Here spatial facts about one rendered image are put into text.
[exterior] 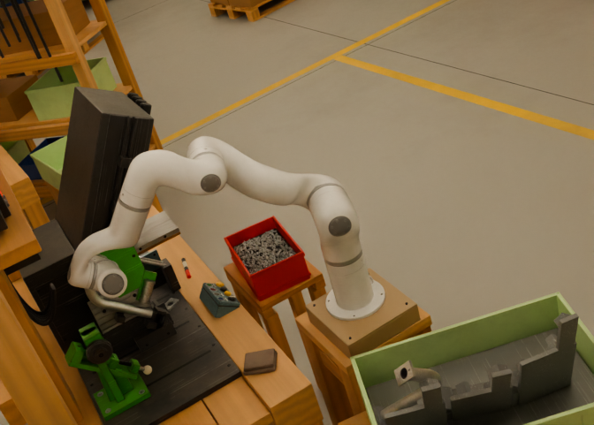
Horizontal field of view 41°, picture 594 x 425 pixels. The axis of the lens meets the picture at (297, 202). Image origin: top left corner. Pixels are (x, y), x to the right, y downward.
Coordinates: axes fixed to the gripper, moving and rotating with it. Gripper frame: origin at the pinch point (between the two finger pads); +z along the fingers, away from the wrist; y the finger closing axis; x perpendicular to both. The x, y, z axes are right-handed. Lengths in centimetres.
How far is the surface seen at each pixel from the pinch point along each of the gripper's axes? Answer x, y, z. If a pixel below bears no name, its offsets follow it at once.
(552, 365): -24, -94, -99
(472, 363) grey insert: -15, -95, -71
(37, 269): 9.1, 14.6, 8.7
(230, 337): 7.6, -45.2, -16.5
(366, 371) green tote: -2, -70, -59
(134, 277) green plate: 1.3, -14.2, 2.9
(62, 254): 2.4, 8.8, 10.5
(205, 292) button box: -1.1, -39.5, 4.9
